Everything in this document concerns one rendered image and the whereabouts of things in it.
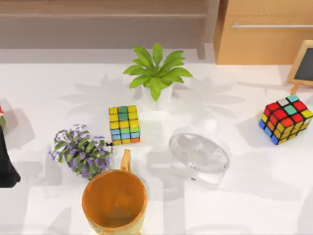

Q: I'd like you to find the yellow and green puzzle cube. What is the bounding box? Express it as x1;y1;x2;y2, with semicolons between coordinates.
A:
109;105;141;145

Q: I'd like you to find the green plant in white pot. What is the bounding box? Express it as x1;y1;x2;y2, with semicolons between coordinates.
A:
122;43;194;111

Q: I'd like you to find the clear glass cup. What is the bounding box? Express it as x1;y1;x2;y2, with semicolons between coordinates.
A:
168;120;231;190

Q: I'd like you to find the purple flower plant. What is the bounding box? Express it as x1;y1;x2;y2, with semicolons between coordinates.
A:
48;124;114;181

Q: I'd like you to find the orange and gold cup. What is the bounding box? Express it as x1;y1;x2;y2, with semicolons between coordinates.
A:
81;148;148;235

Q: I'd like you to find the wooden open shelf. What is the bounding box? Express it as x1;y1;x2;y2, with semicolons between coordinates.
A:
0;0;220;60

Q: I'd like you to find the red and yellow puzzle cube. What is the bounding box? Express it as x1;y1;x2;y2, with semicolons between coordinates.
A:
258;94;313;146

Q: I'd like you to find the wooden cupboard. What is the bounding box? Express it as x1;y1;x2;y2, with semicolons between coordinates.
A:
213;0;313;66

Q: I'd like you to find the red and green object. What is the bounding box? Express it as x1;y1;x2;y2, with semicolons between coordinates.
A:
0;105;6;130

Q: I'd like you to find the framed blackboard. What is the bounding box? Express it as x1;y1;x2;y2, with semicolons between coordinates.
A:
286;40;313;95

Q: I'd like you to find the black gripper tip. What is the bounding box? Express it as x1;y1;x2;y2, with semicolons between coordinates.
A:
0;127;22;188

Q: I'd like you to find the long metal handle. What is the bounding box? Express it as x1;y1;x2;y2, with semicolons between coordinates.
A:
231;22;313;29

